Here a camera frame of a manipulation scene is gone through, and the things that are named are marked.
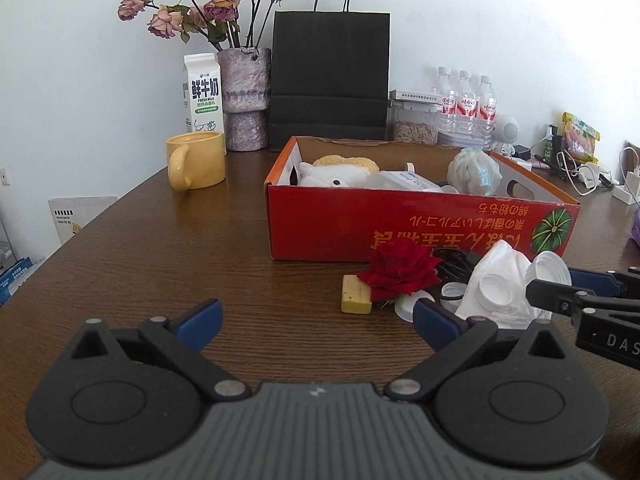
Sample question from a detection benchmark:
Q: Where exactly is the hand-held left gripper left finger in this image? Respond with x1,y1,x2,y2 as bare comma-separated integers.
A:
65,299,251,402

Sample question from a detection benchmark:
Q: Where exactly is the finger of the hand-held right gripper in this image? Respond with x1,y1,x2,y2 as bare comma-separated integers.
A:
526,278,640,318
569,267,640,298

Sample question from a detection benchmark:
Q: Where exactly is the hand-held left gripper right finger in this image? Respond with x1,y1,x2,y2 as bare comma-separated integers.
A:
384,299,568,402

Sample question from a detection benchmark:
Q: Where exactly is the large white bottle cap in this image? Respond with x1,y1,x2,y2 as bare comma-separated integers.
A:
525,252,572,295

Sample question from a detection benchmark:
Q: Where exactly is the white plastic lid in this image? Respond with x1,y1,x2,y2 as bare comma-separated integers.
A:
395,292,436,322

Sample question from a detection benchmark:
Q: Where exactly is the black cable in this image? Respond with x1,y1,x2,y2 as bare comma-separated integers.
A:
432,247,481,282

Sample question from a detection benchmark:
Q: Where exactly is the red artificial rose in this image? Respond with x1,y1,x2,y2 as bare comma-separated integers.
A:
357,238,443,303

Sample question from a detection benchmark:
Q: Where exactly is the red cardboard box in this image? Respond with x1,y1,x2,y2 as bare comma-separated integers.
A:
264,135,582,263

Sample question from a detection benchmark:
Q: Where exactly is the white plastic bag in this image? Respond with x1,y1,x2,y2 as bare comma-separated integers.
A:
446,147,502,197

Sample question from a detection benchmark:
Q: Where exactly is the clear plastic container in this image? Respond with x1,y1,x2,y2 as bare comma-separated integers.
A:
365,170,444,194

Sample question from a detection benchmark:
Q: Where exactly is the white yellow plush toy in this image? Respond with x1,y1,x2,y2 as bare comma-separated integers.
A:
297,155,381,189

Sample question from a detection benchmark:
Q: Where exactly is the yellow snack packet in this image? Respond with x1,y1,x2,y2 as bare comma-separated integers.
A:
560,112,601,163

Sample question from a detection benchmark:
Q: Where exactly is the white paper leaflet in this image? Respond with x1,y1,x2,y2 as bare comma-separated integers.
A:
48,196,118,246

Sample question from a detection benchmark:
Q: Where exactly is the yellow mug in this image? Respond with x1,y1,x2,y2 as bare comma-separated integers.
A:
166,131,227,191

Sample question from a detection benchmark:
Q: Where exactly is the white robot figure speaker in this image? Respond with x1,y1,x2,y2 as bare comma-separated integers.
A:
492,115,522,155

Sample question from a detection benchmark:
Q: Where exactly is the blue booklet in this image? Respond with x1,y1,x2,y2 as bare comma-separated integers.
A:
0,257,46,307

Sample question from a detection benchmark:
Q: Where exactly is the clear jar of seeds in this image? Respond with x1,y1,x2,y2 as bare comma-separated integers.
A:
390,101,441,146

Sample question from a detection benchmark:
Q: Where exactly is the purple mottled vase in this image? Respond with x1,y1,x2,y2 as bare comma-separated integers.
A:
216,47,273,152

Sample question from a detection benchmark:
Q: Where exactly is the white green milk carton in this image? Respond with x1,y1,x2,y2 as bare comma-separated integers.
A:
182,53,223,136

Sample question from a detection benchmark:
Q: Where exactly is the white red flat box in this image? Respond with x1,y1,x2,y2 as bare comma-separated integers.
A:
389,89,447,107

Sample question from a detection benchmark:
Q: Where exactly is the black paper bag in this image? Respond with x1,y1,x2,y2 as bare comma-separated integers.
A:
270,0,392,153

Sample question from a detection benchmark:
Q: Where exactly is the white cable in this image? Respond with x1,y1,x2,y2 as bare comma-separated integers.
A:
562,157,608,197

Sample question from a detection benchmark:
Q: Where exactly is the white wall charger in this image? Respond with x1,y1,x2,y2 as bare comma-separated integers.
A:
615,147,640,206

